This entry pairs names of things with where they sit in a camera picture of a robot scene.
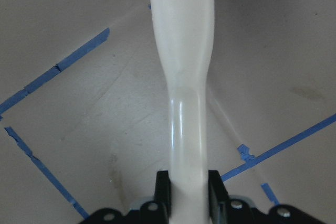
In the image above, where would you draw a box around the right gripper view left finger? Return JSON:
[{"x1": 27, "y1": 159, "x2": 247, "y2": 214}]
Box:
[{"x1": 155, "y1": 170, "x2": 171, "y2": 223}]

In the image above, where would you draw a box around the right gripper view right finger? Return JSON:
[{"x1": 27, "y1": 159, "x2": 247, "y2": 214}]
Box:
[{"x1": 208, "y1": 170, "x2": 229, "y2": 224}]

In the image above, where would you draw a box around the beige hand brush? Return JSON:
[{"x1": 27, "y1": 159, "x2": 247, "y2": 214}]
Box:
[{"x1": 150, "y1": 0, "x2": 215, "y2": 223}]

